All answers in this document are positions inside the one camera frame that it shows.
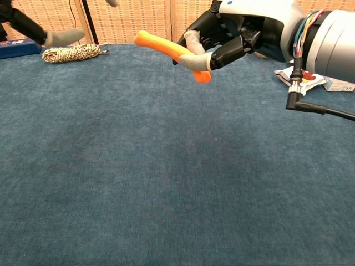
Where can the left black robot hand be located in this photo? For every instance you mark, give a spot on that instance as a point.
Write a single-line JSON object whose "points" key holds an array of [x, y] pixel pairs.
{"points": [[27, 26]]}

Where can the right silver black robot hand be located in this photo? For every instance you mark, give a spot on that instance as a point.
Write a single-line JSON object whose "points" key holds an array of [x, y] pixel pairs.
{"points": [[260, 14]]}

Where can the orange stick toy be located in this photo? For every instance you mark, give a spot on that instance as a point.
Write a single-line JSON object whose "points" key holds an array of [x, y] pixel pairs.
{"points": [[163, 44]]}

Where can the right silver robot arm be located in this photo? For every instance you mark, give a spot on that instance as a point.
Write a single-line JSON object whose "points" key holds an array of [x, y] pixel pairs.
{"points": [[332, 44]]}

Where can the dark blue long box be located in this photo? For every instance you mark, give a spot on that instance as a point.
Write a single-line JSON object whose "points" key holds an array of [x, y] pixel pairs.
{"points": [[16, 50]]}

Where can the white red yellow snack packet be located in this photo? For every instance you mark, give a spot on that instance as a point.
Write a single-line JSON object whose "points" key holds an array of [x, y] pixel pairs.
{"points": [[283, 76]]}

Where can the white blue carton box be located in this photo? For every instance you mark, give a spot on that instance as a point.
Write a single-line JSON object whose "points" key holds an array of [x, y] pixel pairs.
{"points": [[339, 86]]}

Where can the bamboo folding screen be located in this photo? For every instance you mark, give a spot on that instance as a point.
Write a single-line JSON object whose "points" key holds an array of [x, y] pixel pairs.
{"points": [[138, 16]]}

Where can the blue velvet tablecloth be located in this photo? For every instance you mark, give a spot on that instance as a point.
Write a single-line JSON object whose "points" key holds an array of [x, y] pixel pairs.
{"points": [[138, 166]]}

